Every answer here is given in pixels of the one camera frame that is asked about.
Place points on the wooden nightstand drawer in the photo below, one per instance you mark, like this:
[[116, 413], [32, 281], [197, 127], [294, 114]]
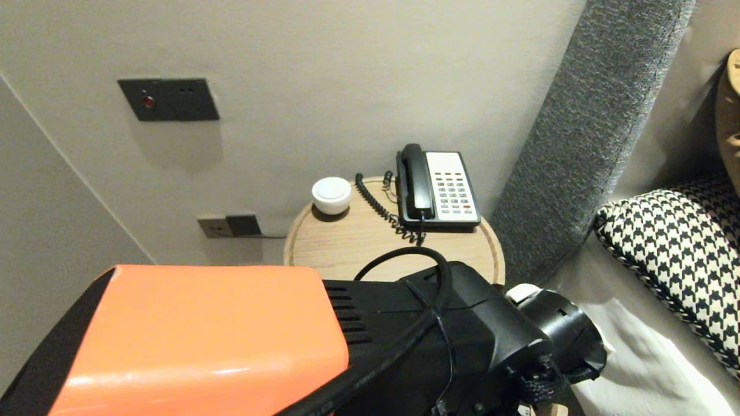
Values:
[[552, 411]]

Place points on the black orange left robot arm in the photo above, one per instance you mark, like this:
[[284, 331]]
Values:
[[202, 335]]

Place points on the small white round device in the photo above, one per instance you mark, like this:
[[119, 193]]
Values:
[[332, 195]]

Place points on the round wooden nightstand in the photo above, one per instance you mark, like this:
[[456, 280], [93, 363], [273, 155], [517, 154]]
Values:
[[347, 248]]

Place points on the black telephone handset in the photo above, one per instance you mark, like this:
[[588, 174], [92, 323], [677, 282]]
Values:
[[417, 179]]

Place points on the black and white telephone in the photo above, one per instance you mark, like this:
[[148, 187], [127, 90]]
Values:
[[454, 190]]

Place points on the grey fabric headboard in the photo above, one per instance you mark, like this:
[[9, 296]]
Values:
[[578, 144]]

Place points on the black white houndstooth pillow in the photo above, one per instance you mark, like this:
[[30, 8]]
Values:
[[676, 254]]

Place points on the white bed sheet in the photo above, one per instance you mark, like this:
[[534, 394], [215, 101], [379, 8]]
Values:
[[647, 370]]

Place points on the light wooden rounded object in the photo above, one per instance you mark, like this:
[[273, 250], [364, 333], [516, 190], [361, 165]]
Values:
[[729, 115]]

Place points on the silver wall socket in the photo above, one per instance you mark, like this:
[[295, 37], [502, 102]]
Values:
[[213, 227]]

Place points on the dark wall switch panel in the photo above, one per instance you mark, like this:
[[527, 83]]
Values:
[[167, 99]]

